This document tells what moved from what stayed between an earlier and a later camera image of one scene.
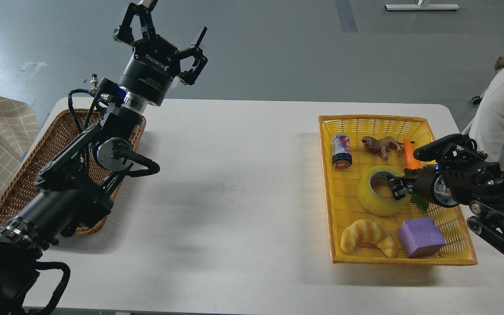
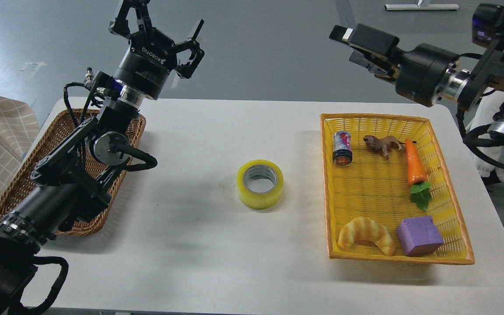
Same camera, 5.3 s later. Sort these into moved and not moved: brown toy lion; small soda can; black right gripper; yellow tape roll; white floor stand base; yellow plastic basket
Moved: yellow tape roll; black right gripper
Not moved: white floor stand base; brown toy lion; small soda can; yellow plastic basket
